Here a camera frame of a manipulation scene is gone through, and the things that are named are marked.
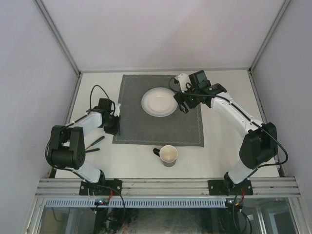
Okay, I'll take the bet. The aluminium front rail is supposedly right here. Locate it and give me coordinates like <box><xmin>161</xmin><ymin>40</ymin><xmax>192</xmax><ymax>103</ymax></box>
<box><xmin>35</xmin><ymin>177</ymin><xmax>301</xmax><ymax>198</ymax></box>

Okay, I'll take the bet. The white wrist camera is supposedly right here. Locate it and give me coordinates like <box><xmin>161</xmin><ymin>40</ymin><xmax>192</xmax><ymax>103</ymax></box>
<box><xmin>175</xmin><ymin>73</ymin><xmax>192</xmax><ymax>93</ymax></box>
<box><xmin>114</xmin><ymin>103</ymin><xmax>121</xmax><ymax>117</ymax></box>

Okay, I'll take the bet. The white bowl plate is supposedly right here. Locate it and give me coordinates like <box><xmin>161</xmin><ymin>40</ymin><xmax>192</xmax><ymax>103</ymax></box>
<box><xmin>141</xmin><ymin>87</ymin><xmax>177</xmax><ymax>117</ymax></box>

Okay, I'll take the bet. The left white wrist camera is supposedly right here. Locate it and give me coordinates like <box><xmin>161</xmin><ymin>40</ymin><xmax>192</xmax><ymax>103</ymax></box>
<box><xmin>114</xmin><ymin>103</ymin><xmax>121</xmax><ymax>117</ymax></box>

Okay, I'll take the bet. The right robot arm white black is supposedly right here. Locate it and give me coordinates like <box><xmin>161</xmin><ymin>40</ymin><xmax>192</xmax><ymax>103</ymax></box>
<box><xmin>169</xmin><ymin>70</ymin><xmax>289</xmax><ymax>195</ymax></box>

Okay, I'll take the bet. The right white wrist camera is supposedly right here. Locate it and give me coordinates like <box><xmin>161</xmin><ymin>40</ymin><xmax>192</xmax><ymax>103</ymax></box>
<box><xmin>175</xmin><ymin>73</ymin><xmax>192</xmax><ymax>93</ymax></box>

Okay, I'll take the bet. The blue slotted cable duct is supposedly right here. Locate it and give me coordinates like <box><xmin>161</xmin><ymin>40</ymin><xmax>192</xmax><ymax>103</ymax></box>
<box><xmin>45</xmin><ymin>197</ymin><xmax>226</xmax><ymax>208</ymax></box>

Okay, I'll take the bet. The grey cloth napkin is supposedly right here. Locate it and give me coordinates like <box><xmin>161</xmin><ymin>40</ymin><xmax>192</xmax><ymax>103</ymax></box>
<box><xmin>113</xmin><ymin>75</ymin><xmax>204</xmax><ymax>147</ymax></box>

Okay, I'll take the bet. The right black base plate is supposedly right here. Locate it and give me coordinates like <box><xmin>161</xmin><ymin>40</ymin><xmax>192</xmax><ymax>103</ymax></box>
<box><xmin>208</xmin><ymin>179</ymin><xmax>254</xmax><ymax>195</ymax></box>

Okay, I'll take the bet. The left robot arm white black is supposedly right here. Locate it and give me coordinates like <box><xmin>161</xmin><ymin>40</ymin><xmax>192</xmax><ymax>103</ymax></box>
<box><xmin>44</xmin><ymin>85</ymin><xmax>121</xmax><ymax>195</ymax></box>

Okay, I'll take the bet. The dark mug cream inside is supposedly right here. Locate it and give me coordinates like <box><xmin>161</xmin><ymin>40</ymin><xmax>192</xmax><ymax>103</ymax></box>
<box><xmin>152</xmin><ymin>145</ymin><xmax>178</xmax><ymax>167</ymax></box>

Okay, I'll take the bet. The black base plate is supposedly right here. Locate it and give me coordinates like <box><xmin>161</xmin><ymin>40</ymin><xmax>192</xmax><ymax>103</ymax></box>
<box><xmin>79</xmin><ymin>179</ymin><xmax>122</xmax><ymax>196</ymax></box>
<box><xmin>208</xmin><ymin>179</ymin><xmax>254</xmax><ymax>195</ymax></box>

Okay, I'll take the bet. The gold fork green handle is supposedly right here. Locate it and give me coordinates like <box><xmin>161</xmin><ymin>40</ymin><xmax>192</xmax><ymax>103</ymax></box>
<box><xmin>85</xmin><ymin>148</ymin><xmax>100</xmax><ymax>153</ymax></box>

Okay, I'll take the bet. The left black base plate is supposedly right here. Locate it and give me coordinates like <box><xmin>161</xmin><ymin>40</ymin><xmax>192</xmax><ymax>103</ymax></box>
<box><xmin>79</xmin><ymin>179</ymin><xmax>122</xmax><ymax>196</ymax></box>

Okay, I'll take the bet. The gold spoon green handle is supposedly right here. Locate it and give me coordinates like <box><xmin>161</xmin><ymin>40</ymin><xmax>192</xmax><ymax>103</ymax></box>
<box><xmin>86</xmin><ymin>136</ymin><xmax>105</xmax><ymax>149</ymax></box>

